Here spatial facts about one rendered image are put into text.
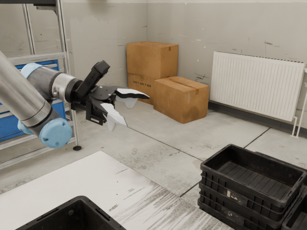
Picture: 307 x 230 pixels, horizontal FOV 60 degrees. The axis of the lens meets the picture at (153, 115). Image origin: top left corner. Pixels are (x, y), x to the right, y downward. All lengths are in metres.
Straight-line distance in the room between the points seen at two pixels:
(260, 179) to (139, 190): 0.72
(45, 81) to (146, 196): 0.50
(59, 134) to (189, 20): 3.14
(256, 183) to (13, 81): 1.18
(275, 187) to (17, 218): 1.11
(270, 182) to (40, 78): 1.16
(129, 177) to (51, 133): 0.45
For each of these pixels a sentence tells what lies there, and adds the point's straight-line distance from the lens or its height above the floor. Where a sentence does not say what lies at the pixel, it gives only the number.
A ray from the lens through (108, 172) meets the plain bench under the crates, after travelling 1.08.
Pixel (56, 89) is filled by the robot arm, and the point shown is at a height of 1.10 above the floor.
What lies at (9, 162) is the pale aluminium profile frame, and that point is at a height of 0.13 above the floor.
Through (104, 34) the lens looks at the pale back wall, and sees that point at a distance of 3.69.
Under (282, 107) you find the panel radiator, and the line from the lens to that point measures 3.11.
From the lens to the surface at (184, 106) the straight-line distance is 3.07.
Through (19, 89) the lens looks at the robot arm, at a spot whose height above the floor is 1.14.
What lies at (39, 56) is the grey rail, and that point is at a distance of 2.31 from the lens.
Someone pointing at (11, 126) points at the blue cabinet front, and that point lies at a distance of 2.37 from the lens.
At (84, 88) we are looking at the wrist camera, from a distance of 0.71.
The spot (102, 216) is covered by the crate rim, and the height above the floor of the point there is 0.93.
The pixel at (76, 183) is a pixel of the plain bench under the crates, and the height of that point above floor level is 0.70.
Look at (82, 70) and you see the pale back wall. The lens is 3.55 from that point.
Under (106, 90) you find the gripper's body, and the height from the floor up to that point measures 1.09.
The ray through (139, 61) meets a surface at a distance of 3.71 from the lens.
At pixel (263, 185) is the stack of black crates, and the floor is 0.49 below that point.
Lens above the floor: 1.31
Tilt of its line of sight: 23 degrees down
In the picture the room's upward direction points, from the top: straight up
